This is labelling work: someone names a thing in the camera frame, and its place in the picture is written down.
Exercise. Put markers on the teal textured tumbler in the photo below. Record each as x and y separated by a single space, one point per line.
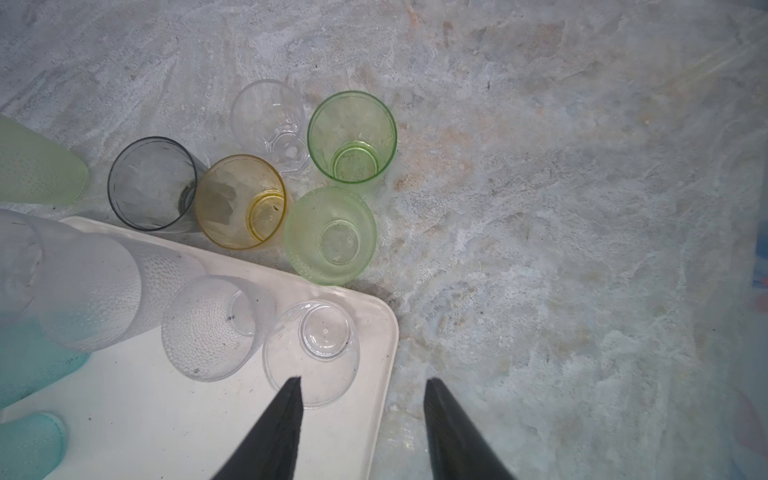
33 446
30 361

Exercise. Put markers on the clear textured tumbler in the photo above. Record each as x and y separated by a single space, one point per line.
102 290

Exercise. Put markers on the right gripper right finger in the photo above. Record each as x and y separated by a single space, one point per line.
456 448

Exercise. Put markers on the light green textured tumbler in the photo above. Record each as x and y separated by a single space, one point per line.
330 236
35 170

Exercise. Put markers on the small clear glass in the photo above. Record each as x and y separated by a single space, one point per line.
267 118

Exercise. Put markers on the clear smooth tall tumbler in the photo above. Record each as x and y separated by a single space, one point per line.
27 242

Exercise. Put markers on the dark grey glass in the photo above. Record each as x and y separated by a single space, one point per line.
152 186

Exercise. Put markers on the frosted clear tumbler back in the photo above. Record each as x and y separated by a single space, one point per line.
215 324

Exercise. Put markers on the beige plastic tray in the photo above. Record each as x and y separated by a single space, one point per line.
130 414

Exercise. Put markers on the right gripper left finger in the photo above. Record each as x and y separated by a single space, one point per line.
270 449

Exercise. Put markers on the bright green smooth tumbler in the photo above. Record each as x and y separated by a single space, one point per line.
352 138

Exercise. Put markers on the yellow glass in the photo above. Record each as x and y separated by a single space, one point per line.
242 203

